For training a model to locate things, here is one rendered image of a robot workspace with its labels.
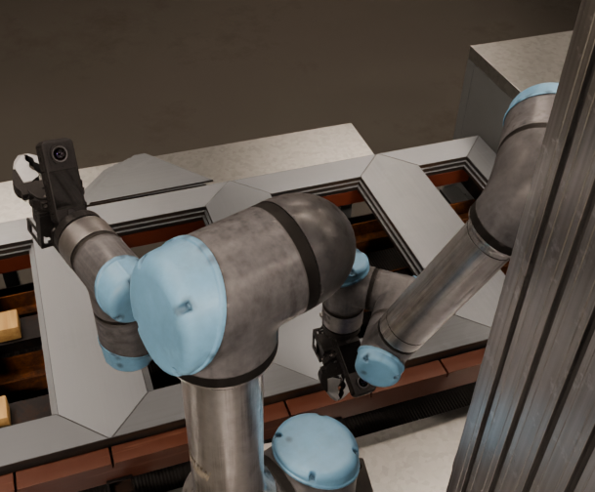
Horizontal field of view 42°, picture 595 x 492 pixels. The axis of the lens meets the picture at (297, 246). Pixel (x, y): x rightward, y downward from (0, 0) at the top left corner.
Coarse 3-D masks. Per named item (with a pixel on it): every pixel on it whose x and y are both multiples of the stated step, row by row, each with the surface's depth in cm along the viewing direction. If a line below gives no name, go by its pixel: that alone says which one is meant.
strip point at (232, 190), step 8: (232, 184) 214; (240, 184) 215; (224, 192) 212; (232, 192) 212; (240, 192) 212; (248, 192) 212; (256, 192) 212; (264, 192) 212; (216, 200) 209; (224, 200) 209; (232, 200) 209
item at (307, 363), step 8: (312, 352) 170; (280, 360) 168; (288, 360) 168; (296, 360) 168; (304, 360) 168; (312, 360) 168; (288, 368) 166; (296, 368) 166; (304, 368) 166; (312, 368) 166
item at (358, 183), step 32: (448, 160) 226; (288, 192) 214; (320, 192) 216; (128, 224) 202; (160, 224) 205; (384, 224) 207; (0, 256) 194; (32, 256) 192; (448, 352) 172; (320, 384) 164; (96, 448) 153
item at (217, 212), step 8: (240, 200) 209; (248, 200) 209; (256, 200) 209; (208, 208) 206; (216, 208) 206; (224, 208) 207; (232, 208) 207; (240, 208) 207; (216, 216) 204; (224, 216) 204
